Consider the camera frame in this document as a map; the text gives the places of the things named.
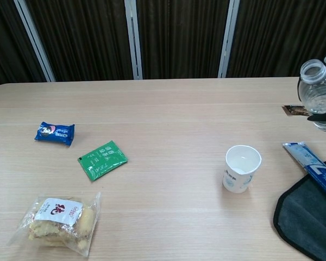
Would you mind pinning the transparent plastic water bottle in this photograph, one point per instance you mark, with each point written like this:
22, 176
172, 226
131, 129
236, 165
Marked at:
315, 92

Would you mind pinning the white paper cup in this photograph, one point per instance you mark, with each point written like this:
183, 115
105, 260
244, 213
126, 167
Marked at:
237, 176

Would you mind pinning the small brown sachet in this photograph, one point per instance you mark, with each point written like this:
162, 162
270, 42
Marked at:
293, 110

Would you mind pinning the blue white toothpaste tube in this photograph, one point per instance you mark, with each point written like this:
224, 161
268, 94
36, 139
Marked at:
312, 163

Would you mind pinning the dark grey cloth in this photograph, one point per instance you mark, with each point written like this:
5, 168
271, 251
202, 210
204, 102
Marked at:
307, 217

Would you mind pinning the green tea sachet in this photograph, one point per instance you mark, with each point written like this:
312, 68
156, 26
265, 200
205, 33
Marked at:
102, 160

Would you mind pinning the blue cookie packet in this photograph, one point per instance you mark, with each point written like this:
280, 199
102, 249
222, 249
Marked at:
54, 133

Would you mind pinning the clear bag of pastries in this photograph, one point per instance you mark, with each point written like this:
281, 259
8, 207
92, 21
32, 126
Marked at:
57, 223

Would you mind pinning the grey partition post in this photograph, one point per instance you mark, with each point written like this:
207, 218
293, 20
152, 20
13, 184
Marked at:
133, 40
34, 38
228, 40

